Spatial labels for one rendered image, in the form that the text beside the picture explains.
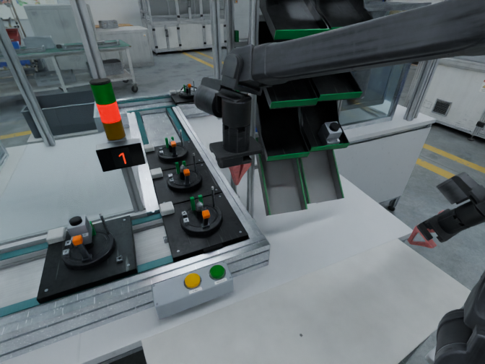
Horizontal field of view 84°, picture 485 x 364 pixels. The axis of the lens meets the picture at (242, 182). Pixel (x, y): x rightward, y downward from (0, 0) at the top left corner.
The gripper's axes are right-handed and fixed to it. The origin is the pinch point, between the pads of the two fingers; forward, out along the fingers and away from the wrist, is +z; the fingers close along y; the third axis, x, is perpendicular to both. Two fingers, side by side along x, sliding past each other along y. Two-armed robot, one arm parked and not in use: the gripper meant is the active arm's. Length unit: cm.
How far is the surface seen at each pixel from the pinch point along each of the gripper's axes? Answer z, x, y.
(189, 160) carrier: 29, -58, 0
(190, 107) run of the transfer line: 34, -135, -19
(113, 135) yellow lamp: -2.5, -28.5, 25.0
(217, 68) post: 7, -126, -37
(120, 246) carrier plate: 27.8, -16.3, 31.0
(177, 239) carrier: 27.5, -12.6, 14.5
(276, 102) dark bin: -12.5, -11.9, -15.8
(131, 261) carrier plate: 27.5, -9.1, 28.2
